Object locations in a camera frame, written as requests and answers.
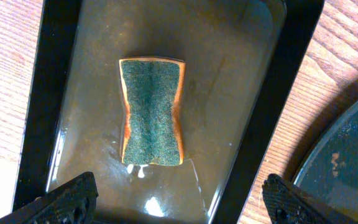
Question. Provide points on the green orange sponge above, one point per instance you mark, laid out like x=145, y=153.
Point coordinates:
x=152, y=88

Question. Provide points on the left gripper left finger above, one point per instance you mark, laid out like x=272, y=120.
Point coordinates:
x=72, y=202

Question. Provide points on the black rectangular water tray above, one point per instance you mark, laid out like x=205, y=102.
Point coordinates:
x=241, y=58

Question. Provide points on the round black tray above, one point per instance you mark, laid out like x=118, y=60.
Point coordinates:
x=330, y=171

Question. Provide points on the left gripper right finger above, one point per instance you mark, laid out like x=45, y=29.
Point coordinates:
x=288, y=204

